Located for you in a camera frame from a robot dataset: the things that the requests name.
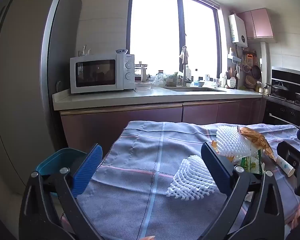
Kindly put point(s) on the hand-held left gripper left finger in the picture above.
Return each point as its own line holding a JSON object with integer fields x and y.
{"x": 87, "y": 170}

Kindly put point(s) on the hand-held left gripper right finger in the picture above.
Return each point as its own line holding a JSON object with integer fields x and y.
{"x": 216, "y": 166}

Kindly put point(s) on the white paper cup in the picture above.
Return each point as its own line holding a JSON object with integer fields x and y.
{"x": 285, "y": 166}

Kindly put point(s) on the large orange peel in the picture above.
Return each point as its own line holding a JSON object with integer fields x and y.
{"x": 214, "y": 146}

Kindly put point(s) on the white foam fruit net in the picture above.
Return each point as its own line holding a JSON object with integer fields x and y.
{"x": 230, "y": 140}
{"x": 187, "y": 177}

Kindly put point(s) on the green food wrapper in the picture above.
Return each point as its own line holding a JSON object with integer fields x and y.
{"x": 250, "y": 165}

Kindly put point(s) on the teal plastic bin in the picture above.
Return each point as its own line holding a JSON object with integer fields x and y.
{"x": 55, "y": 160}

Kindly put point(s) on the gold snack wrapper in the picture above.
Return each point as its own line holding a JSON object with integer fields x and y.
{"x": 255, "y": 136}

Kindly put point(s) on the person's right forearm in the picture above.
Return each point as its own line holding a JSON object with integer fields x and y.
{"x": 297, "y": 215}

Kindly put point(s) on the black built-in oven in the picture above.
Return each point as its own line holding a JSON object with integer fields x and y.
{"x": 282, "y": 112}

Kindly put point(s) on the striped grey-blue cloth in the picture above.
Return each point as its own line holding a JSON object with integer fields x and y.
{"x": 140, "y": 167}

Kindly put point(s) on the maroon base cabinets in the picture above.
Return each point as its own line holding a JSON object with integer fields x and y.
{"x": 115, "y": 125}

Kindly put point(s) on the black lidded pot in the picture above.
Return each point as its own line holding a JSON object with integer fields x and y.
{"x": 278, "y": 88}

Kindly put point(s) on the small steel pot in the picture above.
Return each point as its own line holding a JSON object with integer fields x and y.
{"x": 266, "y": 90}

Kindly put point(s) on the black cooktop stove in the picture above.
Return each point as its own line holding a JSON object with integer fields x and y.
{"x": 290, "y": 77}

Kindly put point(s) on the woven basket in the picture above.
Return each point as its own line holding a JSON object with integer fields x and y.
{"x": 250, "y": 82}

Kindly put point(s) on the white kitchen countertop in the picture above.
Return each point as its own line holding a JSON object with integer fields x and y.
{"x": 115, "y": 97}

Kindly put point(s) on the hanging dark pan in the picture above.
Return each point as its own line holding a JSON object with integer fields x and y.
{"x": 256, "y": 72}

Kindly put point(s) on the steel kitchen sink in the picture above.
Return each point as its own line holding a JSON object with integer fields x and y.
{"x": 195, "y": 89}

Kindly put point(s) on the white perforated utensil holder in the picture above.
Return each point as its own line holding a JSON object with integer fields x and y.
{"x": 232, "y": 82}

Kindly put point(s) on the hanging metal strainer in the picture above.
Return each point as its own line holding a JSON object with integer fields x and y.
{"x": 247, "y": 68}

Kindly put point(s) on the steel kitchen faucet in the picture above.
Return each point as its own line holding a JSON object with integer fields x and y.
{"x": 184, "y": 76}

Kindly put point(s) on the white microwave oven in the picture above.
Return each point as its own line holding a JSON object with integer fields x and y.
{"x": 97, "y": 73}

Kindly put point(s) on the white soap bottle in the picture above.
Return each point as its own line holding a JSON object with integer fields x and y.
{"x": 188, "y": 73}

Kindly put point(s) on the glass dish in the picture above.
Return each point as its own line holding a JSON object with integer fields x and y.
{"x": 143, "y": 86}

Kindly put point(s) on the clear plastic bags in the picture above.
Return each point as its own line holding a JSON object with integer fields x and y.
{"x": 157, "y": 79}

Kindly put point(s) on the glass jar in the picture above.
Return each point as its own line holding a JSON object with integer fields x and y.
{"x": 161, "y": 73}

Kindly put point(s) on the white juicer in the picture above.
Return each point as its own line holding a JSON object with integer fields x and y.
{"x": 142, "y": 72}

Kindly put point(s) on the grey refrigerator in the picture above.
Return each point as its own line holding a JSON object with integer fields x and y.
{"x": 20, "y": 80}

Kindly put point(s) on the brown rag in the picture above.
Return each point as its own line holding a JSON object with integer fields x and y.
{"x": 183, "y": 55}

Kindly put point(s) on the white ornament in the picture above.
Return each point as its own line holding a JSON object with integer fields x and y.
{"x": 84, "y": 51}

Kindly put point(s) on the blue patterned bowl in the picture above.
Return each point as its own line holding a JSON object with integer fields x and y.
{"x": 122, "y": 51}

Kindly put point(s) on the white water heater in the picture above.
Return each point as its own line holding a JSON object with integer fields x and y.
{"x": 237, "y": 30}

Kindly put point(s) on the kitchen window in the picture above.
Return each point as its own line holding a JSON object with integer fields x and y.
{"x": 152, "y": 30}

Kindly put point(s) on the white wall rack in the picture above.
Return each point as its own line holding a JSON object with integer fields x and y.
{"x": 234, "y": 56}

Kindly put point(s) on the pink wall cabinet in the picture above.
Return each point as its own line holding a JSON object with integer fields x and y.
{"x": 260, "y": 23}

